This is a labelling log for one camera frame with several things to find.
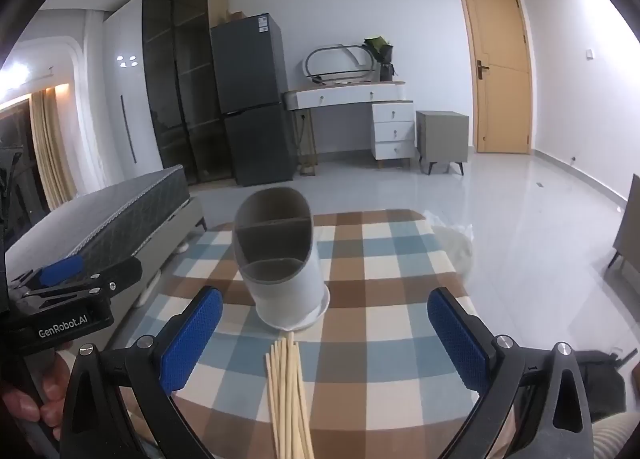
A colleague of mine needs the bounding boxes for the checked tablecloth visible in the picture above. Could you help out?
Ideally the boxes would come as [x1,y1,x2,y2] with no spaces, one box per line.
[95,209,503,459]

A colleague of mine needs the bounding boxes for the green plant bouquet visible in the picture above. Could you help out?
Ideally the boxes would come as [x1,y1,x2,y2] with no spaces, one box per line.
[363,36,397,82]

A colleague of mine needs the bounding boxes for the beige curtain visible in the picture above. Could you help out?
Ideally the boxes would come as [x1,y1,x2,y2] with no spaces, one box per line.
[30,84,79,212]

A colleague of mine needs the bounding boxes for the grey cabinet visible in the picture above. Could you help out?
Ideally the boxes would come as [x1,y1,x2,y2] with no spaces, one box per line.
[604,174,640,296]

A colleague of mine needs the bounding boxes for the grey nightstand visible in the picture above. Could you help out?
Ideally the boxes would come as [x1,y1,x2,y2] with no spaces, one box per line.
[416,110,471,176]

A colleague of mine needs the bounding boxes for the beige pouf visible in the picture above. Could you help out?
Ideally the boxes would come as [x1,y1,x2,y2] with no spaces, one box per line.
[432,226,476,276]

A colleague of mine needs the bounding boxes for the white plastic bag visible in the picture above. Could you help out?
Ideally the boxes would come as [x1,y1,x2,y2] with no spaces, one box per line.
[424,210,474,240]

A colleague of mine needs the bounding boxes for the dark window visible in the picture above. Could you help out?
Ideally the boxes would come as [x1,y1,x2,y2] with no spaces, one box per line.
[0,99,51,240]

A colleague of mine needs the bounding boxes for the white wardrobe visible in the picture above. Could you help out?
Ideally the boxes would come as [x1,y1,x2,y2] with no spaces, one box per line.
[102,0,166,180]

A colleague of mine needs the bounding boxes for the dark grey fridge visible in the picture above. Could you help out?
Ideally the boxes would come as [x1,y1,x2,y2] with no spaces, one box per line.
[210,13,298,187]

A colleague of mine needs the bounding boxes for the white grey utensil holder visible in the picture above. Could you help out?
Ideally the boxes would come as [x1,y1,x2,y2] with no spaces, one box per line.
[231,187,332,331]

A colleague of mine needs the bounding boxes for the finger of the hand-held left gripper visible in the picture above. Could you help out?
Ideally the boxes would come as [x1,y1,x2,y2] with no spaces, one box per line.
[10,255,85,291]
[22,256,143,307]

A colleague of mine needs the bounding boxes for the beige ribbed clothing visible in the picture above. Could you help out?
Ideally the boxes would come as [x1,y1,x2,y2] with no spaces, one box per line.
[592,414,640,459]

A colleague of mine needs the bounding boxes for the dark glass cabinet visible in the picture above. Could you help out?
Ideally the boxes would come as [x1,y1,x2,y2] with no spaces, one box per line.
[141,0,236,184]

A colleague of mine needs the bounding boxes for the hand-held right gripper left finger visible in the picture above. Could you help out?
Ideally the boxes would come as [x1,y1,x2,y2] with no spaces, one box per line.
[55,285,224,459]

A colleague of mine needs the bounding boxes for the gold frame stool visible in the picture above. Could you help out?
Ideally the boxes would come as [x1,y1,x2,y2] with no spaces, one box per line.
[295,111,319,178]

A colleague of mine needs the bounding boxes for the grey bed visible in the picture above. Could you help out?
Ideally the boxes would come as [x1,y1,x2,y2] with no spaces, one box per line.
[5,164,208,310]

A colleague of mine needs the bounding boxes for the white vanity desk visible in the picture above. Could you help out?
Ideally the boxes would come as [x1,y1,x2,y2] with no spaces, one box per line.
[284,80,417,172]

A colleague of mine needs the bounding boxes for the wooden door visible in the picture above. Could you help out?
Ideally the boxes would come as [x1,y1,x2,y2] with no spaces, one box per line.
[454,0,534,155]

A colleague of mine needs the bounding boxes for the person's left hand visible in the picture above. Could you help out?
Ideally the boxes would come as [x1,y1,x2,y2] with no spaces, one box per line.
[0,351,77,442]

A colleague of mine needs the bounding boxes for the bundle of wooden chopsticks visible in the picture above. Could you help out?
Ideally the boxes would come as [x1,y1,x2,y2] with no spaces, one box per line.
[265,332,316,459]

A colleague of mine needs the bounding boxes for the black bag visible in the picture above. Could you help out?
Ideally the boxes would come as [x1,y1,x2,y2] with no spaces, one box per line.
[575,349,639,425]

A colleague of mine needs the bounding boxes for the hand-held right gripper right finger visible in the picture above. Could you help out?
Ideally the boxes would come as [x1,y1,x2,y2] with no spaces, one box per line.
[427,287,596,459]

